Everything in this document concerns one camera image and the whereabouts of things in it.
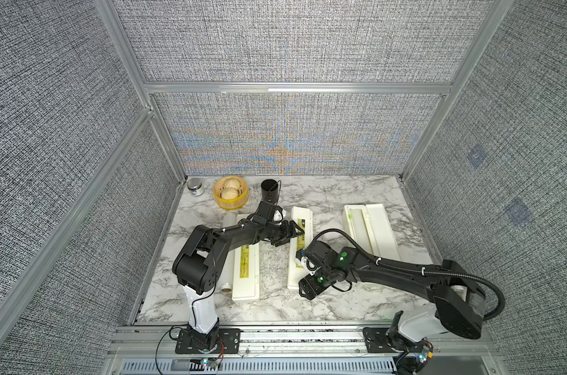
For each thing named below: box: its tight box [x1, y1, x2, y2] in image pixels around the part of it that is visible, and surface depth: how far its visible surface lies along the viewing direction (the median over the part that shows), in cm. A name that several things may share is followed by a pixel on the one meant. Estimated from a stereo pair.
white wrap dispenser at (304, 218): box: [287, 206, 314, 290], surface depth 90 cm
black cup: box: [260, 178, 279, 205], surface depth 106 cm
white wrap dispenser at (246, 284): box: [231, 214, 261, 301], surface depth 81 cm
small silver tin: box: [186, 177, 205, 197], surface depth 112 cm
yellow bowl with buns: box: [212, 175, 250, 211], surface depth 108 cm
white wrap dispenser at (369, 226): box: [342, 203, 402, 261], surface depth 94 cm
